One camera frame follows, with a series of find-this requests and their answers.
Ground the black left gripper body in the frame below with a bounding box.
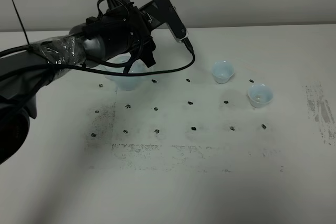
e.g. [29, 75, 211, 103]
[125, 0, 158, 68]

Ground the pale blue porcelain teapot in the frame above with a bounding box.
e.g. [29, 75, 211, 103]
[104, 55, 154, 91]

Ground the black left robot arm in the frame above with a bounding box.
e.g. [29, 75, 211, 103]
[1, 0, 155, 162]

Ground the pale blue teacup near teapot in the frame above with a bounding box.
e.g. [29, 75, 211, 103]
[212, 61, 235, 84]

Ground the black zip tie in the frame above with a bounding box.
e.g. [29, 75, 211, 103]
[11, 0, 32, 51]

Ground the pale blue teacup far right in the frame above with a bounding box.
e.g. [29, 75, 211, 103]
[247, 84, 274, 108]

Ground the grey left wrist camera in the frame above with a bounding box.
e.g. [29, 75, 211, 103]
[139, 0, 188, 42]

